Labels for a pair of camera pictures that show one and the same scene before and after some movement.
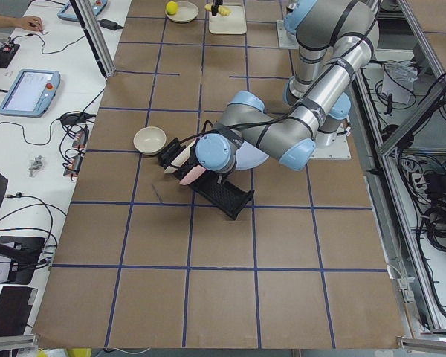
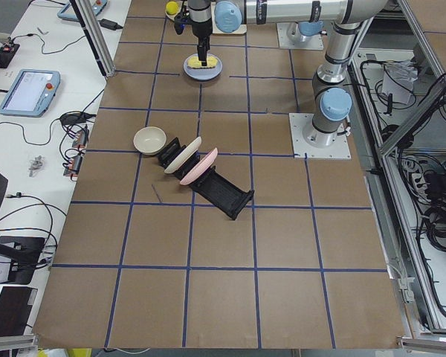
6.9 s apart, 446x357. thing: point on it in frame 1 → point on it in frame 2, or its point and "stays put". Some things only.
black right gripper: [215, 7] → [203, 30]
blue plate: [248, 156] → [203, 74]
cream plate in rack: [180, 160] stays put
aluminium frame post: [94, 36] stays put
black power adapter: [109, 24] stays put
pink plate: [192, 175] stays put
